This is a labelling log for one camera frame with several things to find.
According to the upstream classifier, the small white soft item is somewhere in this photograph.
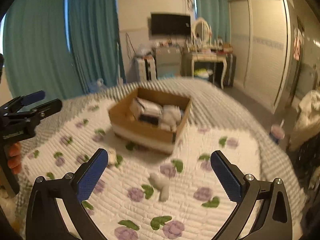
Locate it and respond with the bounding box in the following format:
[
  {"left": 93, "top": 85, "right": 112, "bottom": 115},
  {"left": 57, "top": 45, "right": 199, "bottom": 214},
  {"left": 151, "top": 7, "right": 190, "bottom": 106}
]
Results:
[{"left": 107, "top": 148, "right": 118, "bottom": 166}]

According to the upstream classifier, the black white tissue pack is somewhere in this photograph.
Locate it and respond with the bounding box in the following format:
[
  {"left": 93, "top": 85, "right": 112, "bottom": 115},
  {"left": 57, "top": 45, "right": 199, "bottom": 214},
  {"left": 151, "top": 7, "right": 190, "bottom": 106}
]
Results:
[{"left": 129, "top": 98, "right": 162, "bottom": 126}]

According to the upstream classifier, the white sock bundle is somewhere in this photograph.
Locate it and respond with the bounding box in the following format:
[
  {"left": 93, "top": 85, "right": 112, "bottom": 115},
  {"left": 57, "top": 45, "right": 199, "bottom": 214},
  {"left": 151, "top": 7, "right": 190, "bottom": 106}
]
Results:
[{"left": 149, "top": 173, "right": 170, "bottom": 202}]

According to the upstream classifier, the grey sock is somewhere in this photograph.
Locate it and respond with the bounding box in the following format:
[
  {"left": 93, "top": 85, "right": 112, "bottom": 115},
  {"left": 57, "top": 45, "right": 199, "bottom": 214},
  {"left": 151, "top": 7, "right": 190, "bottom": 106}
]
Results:
[{"left": 158, "top": 105, "right": 182, "bottom": 132}]

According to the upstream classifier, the person left hand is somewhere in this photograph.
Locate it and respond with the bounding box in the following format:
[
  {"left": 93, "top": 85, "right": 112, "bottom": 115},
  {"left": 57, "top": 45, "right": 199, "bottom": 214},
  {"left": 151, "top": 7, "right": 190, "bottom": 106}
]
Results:
[{"left": 8, "top": 142, "right": 22, "bottom": 175}]

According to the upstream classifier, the teal window curtain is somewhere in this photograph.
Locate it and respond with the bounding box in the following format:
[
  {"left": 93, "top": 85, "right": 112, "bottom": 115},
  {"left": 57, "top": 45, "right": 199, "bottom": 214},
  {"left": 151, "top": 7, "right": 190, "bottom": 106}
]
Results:
[{"left": 3, "top": 0, "right": 125, "bottom": 100}]

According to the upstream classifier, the clear water jug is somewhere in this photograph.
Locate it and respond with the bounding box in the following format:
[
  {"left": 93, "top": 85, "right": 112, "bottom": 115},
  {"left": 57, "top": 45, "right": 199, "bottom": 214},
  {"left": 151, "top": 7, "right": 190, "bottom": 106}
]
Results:
[{"left": 89, "top": 79, "right": 107, "bottom": 93}]

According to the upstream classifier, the pink drink cup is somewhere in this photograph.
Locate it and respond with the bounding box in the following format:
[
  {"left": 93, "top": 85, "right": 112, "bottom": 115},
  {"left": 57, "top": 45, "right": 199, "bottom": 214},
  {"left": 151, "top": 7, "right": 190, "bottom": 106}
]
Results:
[{"left": 269, "top": 119, "right": 285, "bottom": 145}]

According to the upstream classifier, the white floral quilted mat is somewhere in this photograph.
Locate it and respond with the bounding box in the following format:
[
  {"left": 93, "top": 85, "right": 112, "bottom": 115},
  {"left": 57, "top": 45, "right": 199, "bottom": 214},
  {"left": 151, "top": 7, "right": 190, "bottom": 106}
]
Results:
[{"left": 23, "top": 99, "right": 260, "bottom": 239}]

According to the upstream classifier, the white garment on chair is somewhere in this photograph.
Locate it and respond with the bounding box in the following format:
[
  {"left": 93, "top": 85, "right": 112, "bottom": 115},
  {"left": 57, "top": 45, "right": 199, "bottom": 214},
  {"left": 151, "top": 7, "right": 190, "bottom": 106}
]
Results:
[{"left": 289, "top": 90, "right": 319, "bottom": 151}]

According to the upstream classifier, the brown cardboard box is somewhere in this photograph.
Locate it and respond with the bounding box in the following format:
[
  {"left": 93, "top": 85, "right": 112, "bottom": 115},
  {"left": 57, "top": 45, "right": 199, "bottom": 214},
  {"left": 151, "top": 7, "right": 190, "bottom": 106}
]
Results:
[{"left": 108, "top": 87, "right": 191, "bottom": 154}]

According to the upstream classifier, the white stacked drawer unit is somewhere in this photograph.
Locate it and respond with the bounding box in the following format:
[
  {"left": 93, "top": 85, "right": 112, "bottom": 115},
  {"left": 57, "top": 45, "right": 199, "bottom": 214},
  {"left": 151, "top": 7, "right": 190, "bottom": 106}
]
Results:
[{"left": 134, "top": 55, "right": 157, "bottom": 82}]

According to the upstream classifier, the grey mini fridge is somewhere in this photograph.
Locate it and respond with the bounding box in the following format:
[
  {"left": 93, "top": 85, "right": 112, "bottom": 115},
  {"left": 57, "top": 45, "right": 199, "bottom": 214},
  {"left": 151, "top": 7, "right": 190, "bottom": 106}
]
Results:
[{"left": 154, "top": 47, "right": 181, "bottom": 79}]

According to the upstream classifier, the dark suitcase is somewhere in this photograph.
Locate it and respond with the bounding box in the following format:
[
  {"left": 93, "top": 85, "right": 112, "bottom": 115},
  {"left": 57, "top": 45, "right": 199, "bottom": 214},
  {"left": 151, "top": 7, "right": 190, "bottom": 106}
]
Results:
[{"left": 223, "top": 54, "right": 236, "bottom": 87}]

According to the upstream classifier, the white dressing table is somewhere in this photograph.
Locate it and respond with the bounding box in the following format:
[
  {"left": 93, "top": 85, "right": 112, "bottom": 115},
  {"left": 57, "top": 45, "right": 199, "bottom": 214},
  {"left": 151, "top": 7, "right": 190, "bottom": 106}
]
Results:
[{"left": 182, "top": 52, "right": 227, "bottom": 89}]

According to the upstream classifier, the oval vanity mirror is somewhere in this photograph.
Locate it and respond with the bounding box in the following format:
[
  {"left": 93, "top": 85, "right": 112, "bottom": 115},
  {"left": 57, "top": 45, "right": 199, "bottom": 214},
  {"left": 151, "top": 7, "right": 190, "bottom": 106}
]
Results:
[{"left": 191, "top": 17, "right": 212, "bottom": 44}]

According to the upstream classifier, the white sliding wardrobe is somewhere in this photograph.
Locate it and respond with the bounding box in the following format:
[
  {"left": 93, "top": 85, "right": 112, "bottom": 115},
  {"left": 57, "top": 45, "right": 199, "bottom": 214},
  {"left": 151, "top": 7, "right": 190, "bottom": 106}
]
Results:
[{"left": 229, "top": 0, "right": 291, "bottom": 113}]

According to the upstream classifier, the teal curtain by wardrobe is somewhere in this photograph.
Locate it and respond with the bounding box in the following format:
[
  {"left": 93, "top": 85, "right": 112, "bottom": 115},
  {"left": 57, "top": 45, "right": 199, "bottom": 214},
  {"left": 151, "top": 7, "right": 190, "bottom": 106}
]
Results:
[{"left": 196, "top": 0, "right": 230, "bottom": 42}]

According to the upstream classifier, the black wall television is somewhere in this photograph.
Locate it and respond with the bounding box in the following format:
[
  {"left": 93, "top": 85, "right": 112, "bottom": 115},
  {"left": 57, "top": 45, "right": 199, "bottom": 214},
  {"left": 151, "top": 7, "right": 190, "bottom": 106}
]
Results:
[{"left": 151, "top": 13, "right": 191, "bottom": 36}]

